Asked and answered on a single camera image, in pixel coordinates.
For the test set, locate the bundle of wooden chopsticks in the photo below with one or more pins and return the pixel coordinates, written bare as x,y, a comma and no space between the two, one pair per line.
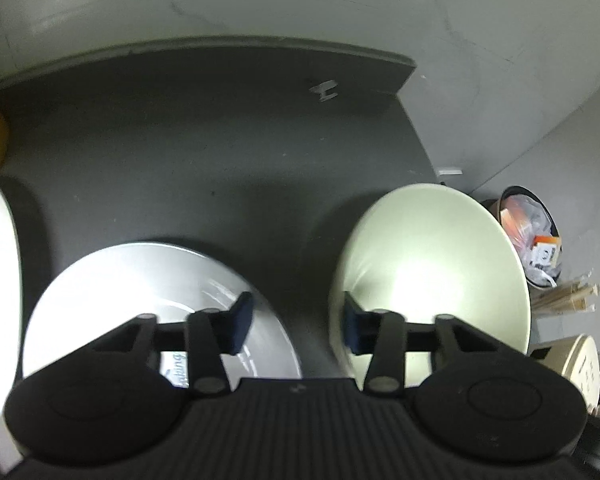
570,295

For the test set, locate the white bowl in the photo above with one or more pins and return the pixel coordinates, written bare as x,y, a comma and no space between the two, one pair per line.
430,260

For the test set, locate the black trash bin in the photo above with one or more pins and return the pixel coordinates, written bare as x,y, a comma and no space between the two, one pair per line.
541,281

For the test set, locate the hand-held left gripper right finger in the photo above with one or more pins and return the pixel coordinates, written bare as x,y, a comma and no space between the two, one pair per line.
352,327

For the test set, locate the clear plastic bag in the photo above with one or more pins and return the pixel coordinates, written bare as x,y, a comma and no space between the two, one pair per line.
525,210

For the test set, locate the white orange carton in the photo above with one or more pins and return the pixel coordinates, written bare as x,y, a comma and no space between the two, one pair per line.
545,252

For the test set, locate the small white strip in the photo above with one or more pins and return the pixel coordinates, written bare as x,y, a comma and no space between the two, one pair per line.
450,171

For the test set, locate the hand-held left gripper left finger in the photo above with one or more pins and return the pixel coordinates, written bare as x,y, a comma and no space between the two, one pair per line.
240,322

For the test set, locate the small white clip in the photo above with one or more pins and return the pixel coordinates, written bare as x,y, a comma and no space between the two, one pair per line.
325,91

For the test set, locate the white plate with blue print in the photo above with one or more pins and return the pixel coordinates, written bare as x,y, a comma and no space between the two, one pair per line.
130,280

